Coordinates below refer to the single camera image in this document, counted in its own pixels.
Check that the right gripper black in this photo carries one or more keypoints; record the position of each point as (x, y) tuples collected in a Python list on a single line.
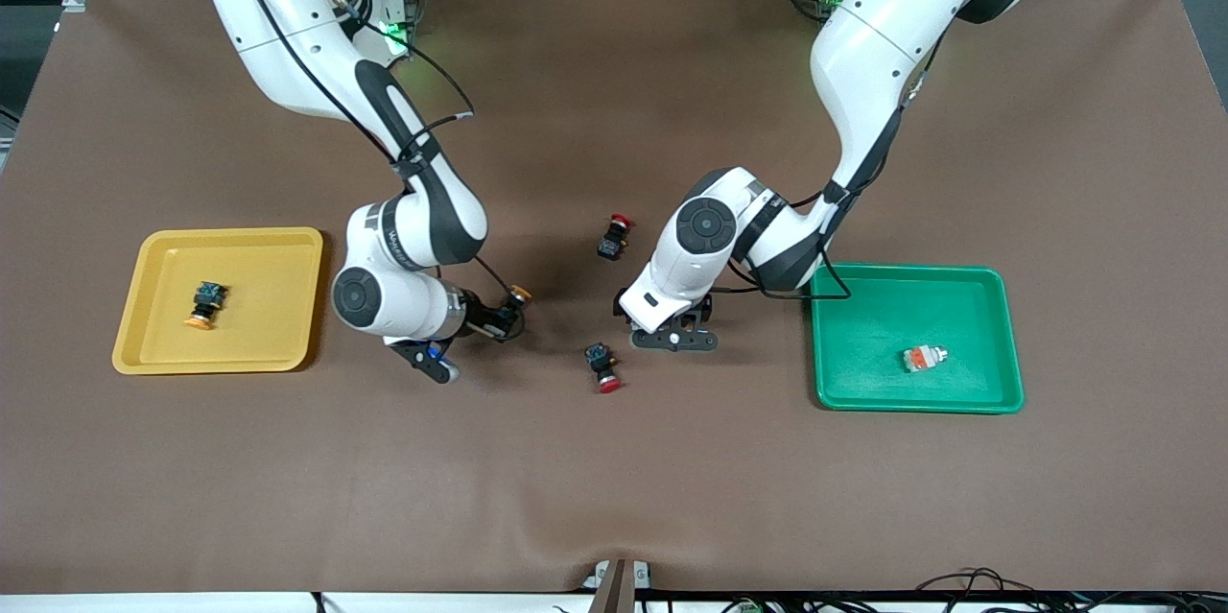
[(485, 316)]

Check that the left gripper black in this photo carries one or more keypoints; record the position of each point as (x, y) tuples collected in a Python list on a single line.
[(617, 306)]

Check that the grey orange switch block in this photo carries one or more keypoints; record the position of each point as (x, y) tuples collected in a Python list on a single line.
[(921, 359)]

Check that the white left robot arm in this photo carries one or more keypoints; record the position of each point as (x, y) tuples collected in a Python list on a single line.
[(883, 47)]

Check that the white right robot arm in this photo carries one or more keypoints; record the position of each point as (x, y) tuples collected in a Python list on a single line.
[(307, 47)]

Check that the red push button black body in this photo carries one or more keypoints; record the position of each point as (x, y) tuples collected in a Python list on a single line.
[(610, 244), (602, 365)]

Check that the brown table mat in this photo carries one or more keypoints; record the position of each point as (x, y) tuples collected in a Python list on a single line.
[(614, 479)]

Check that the yellow plastic tray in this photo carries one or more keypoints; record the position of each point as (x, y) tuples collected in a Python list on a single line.
[(259, 344)]

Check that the green plastic tray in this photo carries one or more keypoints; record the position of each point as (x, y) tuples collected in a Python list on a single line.
[(883, 383)]

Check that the brown post with white brackets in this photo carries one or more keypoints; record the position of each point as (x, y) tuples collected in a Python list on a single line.
[(614, 589)]

